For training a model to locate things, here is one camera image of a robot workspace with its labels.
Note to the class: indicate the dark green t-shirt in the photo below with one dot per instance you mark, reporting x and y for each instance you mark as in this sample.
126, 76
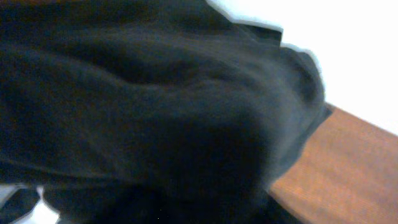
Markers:
152, 111

